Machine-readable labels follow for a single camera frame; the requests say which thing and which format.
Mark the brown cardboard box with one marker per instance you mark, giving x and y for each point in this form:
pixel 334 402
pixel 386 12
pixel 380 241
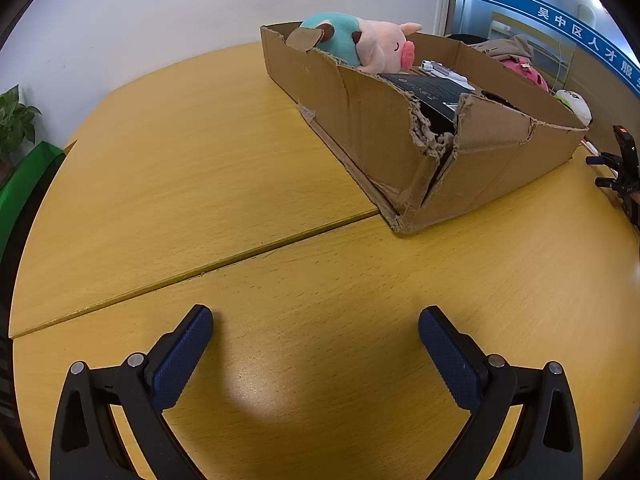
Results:
pixel 360 110

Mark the blue wall banner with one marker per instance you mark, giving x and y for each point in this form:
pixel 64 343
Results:
pixel 550 10

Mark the black charger box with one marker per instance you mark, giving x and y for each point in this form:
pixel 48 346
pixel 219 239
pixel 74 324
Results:
pixel 430 91

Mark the green cloth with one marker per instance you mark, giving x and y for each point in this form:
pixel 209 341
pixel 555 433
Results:
pixel 30 175

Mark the large potted green plant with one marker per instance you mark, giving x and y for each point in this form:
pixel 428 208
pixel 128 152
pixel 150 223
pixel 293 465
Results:
pixel 17 120

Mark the white panda plush toy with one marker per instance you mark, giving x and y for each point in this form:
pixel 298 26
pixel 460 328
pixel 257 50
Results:
pixel 575 107

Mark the teal and pink plush toy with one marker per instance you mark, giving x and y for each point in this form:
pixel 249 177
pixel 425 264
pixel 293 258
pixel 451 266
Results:
pixel 345 35

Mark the white phone stand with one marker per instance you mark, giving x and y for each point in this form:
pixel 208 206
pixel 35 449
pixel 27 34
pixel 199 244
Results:
pixel 440 67

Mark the pink pen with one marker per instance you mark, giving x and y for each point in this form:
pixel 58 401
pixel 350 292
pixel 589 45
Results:
pixel 590 147

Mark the black chair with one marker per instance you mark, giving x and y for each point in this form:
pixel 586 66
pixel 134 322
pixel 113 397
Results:
pixel 465 37

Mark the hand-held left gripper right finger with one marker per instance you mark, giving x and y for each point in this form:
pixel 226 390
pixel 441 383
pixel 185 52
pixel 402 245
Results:
pixel 447 355

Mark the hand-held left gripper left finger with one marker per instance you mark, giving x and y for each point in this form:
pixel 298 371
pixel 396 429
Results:
pixel 182 355

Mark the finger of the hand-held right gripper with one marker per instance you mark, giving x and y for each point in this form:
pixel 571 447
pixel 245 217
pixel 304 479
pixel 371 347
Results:
pixel 612 185
pixel 602 160

